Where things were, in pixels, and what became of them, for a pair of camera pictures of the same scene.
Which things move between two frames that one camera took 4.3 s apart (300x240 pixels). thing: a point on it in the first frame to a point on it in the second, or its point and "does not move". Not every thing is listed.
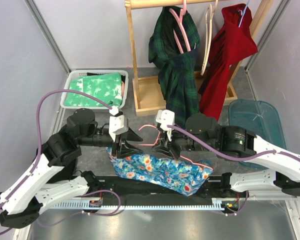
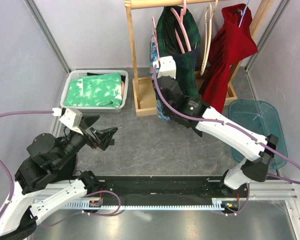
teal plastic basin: [260, 117] does not move
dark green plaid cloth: [173, 45] does not move
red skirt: [229, 44] does not move
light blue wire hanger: [243, 14] does not move
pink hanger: [157, 140] to [156, 35]
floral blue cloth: [181, 174] to [153, 62]
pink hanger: [182, 12] does not move
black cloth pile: [66, 173] does not move
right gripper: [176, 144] to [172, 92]
